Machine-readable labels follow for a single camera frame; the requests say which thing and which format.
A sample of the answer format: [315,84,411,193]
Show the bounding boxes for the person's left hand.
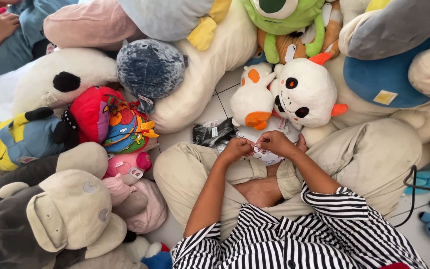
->
[218,137,255,165]

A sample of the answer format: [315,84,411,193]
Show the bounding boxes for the person's right hand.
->
[256,131,299,160]

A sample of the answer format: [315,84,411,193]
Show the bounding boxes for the white paper hang tag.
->
[253,144,271,157]

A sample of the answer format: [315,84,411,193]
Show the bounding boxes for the pile of white hang tags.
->
[252,151,286,167]

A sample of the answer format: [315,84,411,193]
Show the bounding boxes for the black plastic bag of fasteners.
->
[192,118,239,148]

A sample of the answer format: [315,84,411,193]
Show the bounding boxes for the white duck plush orange spots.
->
[230,62,276,131]

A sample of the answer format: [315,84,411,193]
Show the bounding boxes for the person's bare foot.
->
[233,163,283,208]

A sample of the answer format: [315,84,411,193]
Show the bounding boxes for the white skull-face plush orange horns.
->
[269,52,349,130]

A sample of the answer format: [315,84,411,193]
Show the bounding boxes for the long cream plush pillow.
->
[149,0,258,134]

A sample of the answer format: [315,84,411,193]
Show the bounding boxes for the orange striped tiger plush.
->
[256,0,344,65]

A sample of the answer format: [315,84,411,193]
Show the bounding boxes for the person's beige trousers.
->
[153,118,423,243]

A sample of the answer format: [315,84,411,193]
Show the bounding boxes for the person's black white striped shirt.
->
[171,181,429,269]

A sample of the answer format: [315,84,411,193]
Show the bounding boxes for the pale pink pig plush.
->
[101,174,168,235]

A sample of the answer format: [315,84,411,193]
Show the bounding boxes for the small bright pink plush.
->
[103,151,153,181]

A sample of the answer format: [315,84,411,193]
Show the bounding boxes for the mottled blue seal plush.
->
[116,39,189,114]

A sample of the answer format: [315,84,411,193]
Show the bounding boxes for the green one-eyed monster plush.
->
[242,0,326,64]

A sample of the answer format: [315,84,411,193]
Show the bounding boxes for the large cream bear blue shirt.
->
[301,37,430,169]

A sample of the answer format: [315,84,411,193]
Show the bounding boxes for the blue red white plush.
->
[140,242,173,269]

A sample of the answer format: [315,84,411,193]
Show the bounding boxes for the red multicoloured plush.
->
[61,86,160,154]

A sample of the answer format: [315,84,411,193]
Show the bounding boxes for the light blue plush yellow limbs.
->
[117,0,233,52]

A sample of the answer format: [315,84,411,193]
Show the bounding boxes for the grey and cream plush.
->
[338,0,430,61]

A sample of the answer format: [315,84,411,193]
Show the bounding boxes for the white plush with black patch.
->
[11,47,119,117]

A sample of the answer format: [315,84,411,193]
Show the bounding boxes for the grey and beige hippo plush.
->
[0,141,149,269]

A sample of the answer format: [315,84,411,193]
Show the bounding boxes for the yellow plush in blue overalls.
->
[0,106,80,173]

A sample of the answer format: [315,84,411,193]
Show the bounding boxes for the black wire frame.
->
[393,165,430,228]

